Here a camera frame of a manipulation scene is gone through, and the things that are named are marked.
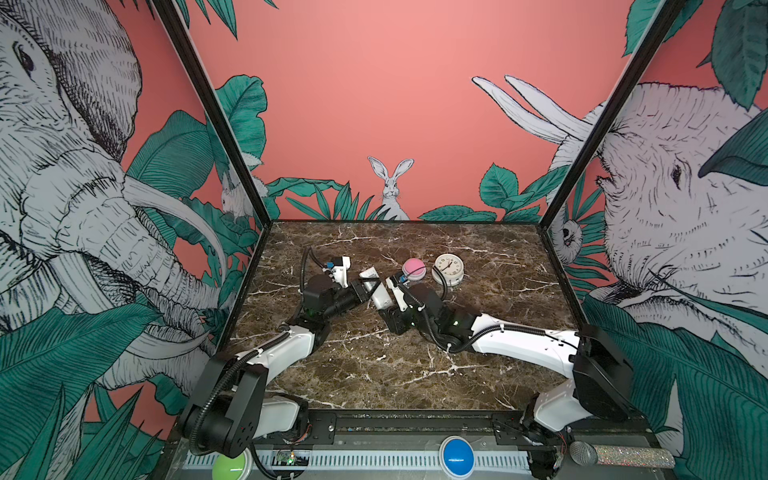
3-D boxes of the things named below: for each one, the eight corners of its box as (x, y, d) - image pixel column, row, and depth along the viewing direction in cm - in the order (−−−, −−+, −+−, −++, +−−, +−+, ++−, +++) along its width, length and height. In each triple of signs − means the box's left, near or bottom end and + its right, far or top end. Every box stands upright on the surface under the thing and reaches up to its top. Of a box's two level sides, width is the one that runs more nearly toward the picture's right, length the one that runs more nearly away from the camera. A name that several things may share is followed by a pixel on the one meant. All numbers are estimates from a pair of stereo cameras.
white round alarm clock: (450, 290, 103) (452, 282, 99) (428, 273, 108) (430, 264, 104) (468, 274, 107) (471, 266, 104) (446, 258, 112) (448, 250, 108)
